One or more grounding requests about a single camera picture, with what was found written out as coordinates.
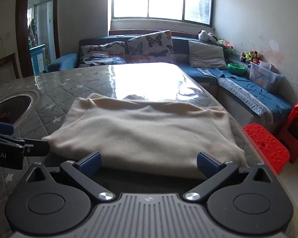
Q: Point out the clear plastic storage box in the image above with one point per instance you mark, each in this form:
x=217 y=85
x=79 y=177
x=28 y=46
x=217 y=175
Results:
x=263 y=78

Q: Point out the grey quilted star tablecloth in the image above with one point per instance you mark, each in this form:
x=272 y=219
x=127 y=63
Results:
x=64 y=84

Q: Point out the red perforated plastic stool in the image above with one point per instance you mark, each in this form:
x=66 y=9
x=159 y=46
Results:
x=265 y=143

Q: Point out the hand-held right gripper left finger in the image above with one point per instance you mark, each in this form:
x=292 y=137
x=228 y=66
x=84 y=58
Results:
x=90 y=164

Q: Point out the plain grey pillow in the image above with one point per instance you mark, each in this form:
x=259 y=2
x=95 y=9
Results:
x=207 y=54

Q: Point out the light blue cabinet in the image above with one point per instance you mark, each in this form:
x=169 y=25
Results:
x=37 y=59

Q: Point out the green plastic bowl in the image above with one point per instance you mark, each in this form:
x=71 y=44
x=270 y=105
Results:
x=236 y=68

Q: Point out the panda plush toy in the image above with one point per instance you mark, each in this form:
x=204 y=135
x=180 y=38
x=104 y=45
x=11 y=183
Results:
x=206 y=36

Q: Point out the hanging clothes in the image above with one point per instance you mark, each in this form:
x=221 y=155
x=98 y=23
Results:
x=32 y=32

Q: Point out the brown plush bear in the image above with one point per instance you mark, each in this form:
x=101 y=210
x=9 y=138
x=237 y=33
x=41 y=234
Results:
x=255 y=55

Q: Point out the blue sofa throw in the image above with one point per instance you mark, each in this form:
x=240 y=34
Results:
x=250 y=89

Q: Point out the dark wooden chair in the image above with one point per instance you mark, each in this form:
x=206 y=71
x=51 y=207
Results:
x=13 y=64

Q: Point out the window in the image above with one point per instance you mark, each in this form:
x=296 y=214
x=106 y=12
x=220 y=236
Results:
x=161 y=0

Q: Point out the round black induction cooktop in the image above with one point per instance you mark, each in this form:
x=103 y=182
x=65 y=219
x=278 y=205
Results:
x=10 y=109

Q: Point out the green orange plush toy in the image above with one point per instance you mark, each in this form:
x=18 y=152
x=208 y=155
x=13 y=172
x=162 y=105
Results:
x=224 y=44

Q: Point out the blue corner sofa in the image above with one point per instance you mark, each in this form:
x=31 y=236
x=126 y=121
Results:
x=181 y=45

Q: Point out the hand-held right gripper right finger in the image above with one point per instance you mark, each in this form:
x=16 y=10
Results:
x=206 y=164

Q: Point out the cream sweater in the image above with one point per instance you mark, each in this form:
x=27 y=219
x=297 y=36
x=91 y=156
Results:
x=144 y=131

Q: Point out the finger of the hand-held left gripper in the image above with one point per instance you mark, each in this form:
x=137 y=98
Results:
x=1 y=127
x=37 y=147

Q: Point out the dark wooden door frame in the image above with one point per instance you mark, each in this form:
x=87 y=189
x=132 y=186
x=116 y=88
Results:
x=22 y=29

